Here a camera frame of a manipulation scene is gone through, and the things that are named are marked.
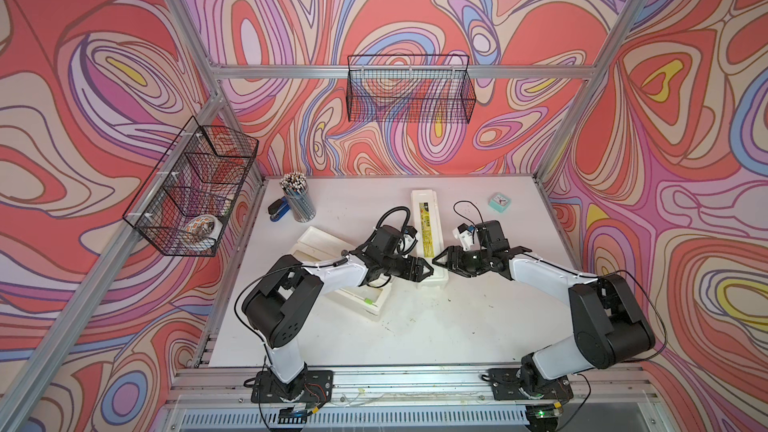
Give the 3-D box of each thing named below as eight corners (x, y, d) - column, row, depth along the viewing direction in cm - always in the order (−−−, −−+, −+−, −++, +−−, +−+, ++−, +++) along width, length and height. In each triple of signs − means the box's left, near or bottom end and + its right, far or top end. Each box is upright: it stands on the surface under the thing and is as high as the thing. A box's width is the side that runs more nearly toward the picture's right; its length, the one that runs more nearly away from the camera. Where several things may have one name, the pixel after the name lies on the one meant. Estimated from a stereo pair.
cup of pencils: (293, 223, 108) (278, 187, 94) (297, 208, 113) (283, 171, 98) (314, 223, 108) (303, 187, 94) (317, 208, 113) (307, 171, 98)
